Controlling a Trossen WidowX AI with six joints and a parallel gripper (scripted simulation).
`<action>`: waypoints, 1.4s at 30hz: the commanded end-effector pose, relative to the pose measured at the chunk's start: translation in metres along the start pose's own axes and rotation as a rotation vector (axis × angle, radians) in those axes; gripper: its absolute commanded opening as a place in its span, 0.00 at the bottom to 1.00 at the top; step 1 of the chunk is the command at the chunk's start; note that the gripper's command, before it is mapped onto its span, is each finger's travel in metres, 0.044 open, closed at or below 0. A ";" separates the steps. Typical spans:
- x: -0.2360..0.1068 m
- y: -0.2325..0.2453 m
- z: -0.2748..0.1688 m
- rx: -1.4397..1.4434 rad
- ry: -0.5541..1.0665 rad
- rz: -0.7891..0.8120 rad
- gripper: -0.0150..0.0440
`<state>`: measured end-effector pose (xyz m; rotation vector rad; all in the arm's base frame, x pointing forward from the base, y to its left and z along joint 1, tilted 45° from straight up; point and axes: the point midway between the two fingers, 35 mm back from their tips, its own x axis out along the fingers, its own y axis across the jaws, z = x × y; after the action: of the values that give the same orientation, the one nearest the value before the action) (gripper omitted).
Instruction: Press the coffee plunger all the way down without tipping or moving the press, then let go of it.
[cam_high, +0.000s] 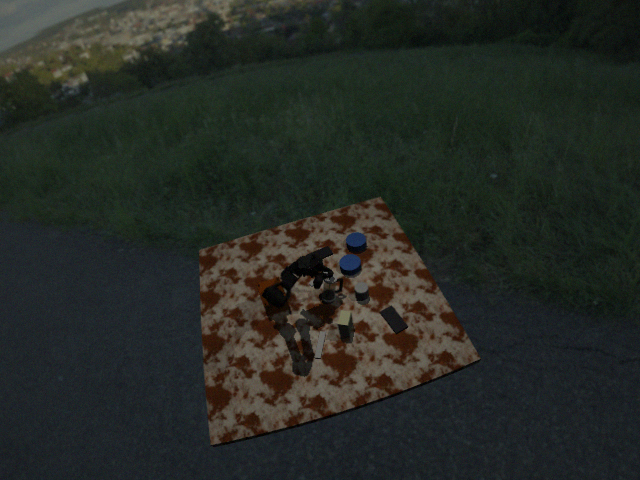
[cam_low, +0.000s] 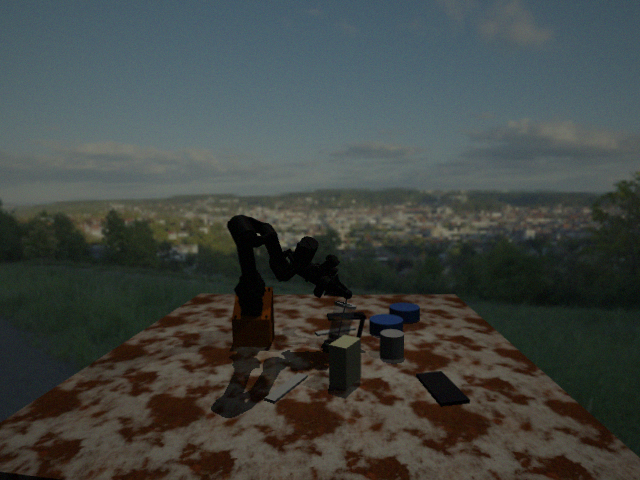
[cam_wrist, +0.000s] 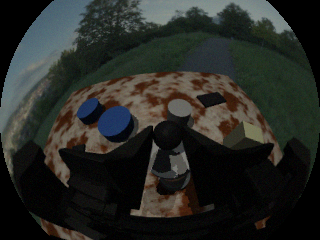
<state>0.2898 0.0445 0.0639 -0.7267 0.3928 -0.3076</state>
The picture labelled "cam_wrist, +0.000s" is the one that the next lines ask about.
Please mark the dark grey cylinder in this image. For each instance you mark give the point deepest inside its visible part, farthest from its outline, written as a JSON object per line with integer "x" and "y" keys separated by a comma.
{"x": 179, "y": 111}

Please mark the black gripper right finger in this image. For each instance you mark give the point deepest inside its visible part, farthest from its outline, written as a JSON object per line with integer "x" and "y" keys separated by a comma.
{"x": 214, "y": 166}

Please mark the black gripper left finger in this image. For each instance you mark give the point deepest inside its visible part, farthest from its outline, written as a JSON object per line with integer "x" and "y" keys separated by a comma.
{"x": 125, "y": 168}

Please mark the blue cylinder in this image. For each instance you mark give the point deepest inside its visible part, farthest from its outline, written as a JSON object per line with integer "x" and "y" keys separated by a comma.
{"x": 116, "y": 124}
{"x": 89, "y": 111}

